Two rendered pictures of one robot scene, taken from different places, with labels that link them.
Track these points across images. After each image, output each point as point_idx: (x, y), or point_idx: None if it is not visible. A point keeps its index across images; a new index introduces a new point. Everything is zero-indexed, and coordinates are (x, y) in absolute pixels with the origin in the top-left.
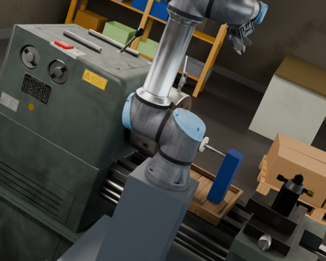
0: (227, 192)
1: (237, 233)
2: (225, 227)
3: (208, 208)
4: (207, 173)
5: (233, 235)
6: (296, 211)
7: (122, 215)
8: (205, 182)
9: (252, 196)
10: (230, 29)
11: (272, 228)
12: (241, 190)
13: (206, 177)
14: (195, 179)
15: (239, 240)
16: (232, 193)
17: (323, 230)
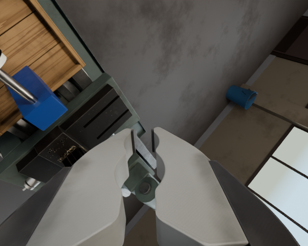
0: (59, 61)
1: (26, 134)
2: (13, 127)
3: None
4: (42, 16)
5: (20, 135)
6: (113, 125)
7: None
8: (29, 34)
9: (47, 148)
10: None
11: (53, 167)
12: (82, 63)
13: (39, 19)
14: (8, 27)
15: (0, 179)
16: (67, 62)
17: (130, 126)
